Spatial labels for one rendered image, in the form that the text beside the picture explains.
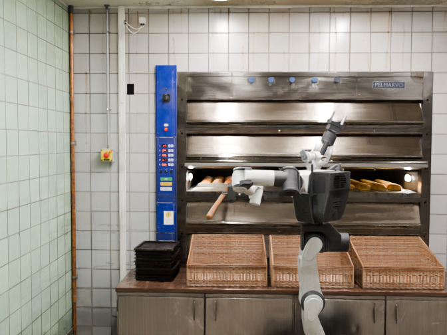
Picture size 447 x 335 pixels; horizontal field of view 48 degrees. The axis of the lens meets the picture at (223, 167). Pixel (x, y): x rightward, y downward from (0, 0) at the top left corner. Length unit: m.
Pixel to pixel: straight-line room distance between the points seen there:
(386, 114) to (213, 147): 1.34
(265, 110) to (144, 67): 0.99
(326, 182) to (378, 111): 1.29
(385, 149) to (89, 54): 2.38
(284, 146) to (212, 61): 0.85
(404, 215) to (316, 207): 1.32
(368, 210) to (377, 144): 0.51
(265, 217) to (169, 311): 1.03
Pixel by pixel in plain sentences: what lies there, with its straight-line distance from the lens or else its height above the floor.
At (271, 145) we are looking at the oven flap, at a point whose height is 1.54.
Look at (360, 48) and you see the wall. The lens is 4.02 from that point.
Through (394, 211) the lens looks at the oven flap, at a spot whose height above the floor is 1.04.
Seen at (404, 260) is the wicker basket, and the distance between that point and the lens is 4.07.
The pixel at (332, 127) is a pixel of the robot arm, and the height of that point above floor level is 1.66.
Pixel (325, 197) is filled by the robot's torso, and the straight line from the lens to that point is 2.85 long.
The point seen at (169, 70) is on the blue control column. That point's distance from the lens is 3.90.
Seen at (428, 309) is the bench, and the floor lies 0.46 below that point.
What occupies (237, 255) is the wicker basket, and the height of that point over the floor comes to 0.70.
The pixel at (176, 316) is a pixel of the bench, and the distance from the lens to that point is 3.54.
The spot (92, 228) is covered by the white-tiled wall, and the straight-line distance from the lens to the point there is 4.08.
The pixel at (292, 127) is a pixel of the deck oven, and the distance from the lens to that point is 3.88.
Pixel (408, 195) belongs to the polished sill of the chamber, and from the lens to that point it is 4.08.
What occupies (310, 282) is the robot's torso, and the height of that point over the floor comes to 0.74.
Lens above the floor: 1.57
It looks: 3 degrees down
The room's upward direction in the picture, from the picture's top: straight up
